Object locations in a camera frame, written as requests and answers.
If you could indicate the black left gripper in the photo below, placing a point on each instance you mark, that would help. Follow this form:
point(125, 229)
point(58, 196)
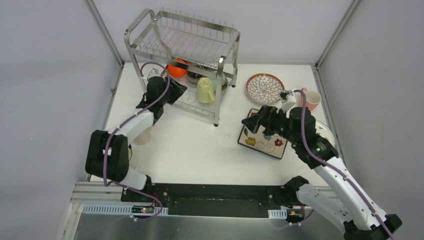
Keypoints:
point(173, 91)

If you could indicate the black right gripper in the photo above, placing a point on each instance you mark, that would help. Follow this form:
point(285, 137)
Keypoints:
point(266, 117)

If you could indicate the orange plastic bowl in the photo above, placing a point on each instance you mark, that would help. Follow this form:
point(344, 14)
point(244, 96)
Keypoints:
point(176, 72)

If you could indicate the brown patterned ceramic bowl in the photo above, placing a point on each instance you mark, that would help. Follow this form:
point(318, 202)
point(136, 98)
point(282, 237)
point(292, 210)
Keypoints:
point(193, 77)

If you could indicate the pale yellow ceramic mug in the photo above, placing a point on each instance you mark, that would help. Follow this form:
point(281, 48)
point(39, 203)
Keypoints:
point(205, 91)

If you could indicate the stainless steel dish rack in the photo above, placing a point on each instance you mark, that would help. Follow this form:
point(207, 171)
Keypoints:
point(175, 39)

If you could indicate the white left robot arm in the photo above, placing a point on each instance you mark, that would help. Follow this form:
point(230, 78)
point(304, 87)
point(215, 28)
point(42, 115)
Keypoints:
point(108, 155)

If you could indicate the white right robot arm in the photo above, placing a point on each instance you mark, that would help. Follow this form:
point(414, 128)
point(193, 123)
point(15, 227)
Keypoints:
point(355, 214)

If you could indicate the square flower pattern plate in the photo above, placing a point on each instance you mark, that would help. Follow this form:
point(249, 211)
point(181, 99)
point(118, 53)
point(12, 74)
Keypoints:
point(273, 146)

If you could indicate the round floral pattern plate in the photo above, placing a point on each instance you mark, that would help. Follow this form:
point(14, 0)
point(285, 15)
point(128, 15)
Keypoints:
point(264, 88)

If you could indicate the pink ceramic mug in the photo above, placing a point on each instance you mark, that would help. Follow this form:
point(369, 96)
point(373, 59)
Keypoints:
point(312, 99)

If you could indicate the watermelon pattern round plate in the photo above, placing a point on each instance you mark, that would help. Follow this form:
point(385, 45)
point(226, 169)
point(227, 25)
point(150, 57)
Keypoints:
point(324, 131)

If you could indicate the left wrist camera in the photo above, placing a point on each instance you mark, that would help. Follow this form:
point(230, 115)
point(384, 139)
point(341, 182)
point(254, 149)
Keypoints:
point(154, 72)

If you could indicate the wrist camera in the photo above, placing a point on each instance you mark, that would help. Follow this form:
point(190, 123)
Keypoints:
point(287, 99)
point(154, 72)

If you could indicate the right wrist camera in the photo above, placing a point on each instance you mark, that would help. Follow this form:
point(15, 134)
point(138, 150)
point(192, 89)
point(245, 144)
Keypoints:
point(287, 99)

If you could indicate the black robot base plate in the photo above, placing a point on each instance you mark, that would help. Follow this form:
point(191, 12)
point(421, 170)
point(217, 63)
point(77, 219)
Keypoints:
point(208, 200)

